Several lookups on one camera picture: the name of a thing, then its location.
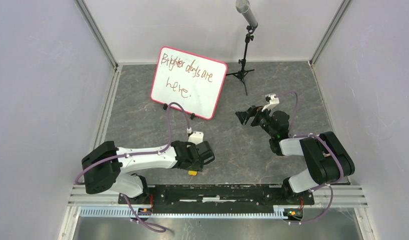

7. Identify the grey microphone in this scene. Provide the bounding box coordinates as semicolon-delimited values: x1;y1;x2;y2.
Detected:
235;0;258;28

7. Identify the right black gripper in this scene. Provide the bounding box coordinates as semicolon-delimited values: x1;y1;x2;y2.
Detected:
235;104;276;138

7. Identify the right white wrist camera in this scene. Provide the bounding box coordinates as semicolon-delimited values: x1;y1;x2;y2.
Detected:
261;93;280;112

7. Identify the black microphone tripod stand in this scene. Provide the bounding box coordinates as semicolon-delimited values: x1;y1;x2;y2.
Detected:
225;25;256;96

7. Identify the slotted cable duct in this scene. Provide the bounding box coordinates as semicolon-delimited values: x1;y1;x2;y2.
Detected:
79;206;303;221

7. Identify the pink framed whiteboard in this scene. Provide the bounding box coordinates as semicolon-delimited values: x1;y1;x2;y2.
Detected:
150;46;228;120

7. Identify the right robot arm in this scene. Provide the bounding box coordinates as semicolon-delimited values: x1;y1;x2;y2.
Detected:
235;105;356;204

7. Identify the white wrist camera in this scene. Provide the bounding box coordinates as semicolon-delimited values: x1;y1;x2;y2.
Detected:
188;131;204;145
261;93;280;112

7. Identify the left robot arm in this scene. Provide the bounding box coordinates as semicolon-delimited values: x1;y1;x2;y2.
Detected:
75;140;215;204

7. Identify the black whiteboard easel stand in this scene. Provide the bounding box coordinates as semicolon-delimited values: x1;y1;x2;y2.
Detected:
162;103;197;120

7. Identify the yellow bone-shaped eraser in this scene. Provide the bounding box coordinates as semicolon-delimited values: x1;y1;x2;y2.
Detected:
188;170;198;176

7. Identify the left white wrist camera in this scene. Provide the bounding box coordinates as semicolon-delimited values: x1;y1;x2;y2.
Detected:
188;131;204;145

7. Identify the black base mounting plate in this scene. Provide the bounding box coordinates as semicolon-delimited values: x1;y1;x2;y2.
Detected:
128;184;315;214

